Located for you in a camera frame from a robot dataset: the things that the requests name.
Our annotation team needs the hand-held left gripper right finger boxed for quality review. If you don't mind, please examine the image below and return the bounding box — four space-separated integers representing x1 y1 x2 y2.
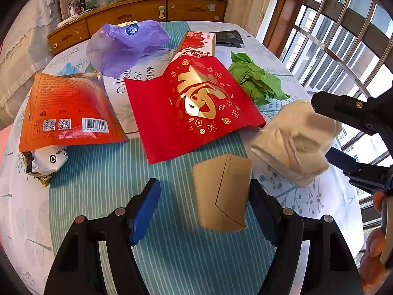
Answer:
249 179 364 295

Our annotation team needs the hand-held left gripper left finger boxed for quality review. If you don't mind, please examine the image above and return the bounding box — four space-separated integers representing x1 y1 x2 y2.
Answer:
43 177 162 295

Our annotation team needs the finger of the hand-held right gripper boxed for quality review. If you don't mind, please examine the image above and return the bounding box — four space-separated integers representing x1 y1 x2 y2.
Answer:
326 147 393 196
311 86 393 136

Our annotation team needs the brown kraft paper piece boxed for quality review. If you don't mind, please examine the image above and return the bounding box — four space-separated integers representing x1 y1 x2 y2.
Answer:
192 154 253 232

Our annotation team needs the beige paper bag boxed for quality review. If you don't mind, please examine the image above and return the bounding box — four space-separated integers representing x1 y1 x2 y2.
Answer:
249 100 343 189

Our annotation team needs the green paper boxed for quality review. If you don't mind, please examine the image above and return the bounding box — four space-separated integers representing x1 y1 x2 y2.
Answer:
228 52 290 106

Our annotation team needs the red envelope with gold print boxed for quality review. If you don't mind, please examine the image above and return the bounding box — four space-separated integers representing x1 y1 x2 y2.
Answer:
124 57 267 164

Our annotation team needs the white and gold foil wrapper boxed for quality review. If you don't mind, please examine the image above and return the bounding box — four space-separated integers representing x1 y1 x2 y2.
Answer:
26 145 69 187

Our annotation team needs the orange plastic packet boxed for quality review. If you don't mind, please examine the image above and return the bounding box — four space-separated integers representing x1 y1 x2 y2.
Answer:
18 73 129 152

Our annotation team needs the red and white printed box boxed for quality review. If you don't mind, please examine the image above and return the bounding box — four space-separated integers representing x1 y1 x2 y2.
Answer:
171 31 216 63

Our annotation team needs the person's right hand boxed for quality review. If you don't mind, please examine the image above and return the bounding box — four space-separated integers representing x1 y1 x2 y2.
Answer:
359 191 388 287

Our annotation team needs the metal window grille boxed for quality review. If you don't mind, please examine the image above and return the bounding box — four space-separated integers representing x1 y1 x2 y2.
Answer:
281 0 393 166

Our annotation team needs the cream curtain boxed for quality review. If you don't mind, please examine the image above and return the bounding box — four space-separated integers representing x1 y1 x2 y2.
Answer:
224 0 284 44

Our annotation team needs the purple plastic bag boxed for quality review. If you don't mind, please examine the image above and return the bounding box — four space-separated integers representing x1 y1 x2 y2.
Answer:
86 20 170 77

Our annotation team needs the wooden sideboard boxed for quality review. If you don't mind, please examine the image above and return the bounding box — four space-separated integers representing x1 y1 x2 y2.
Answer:
47 0 229 56

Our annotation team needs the lace-covered furniture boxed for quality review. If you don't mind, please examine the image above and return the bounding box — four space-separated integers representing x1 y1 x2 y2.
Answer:
0 0 66 130

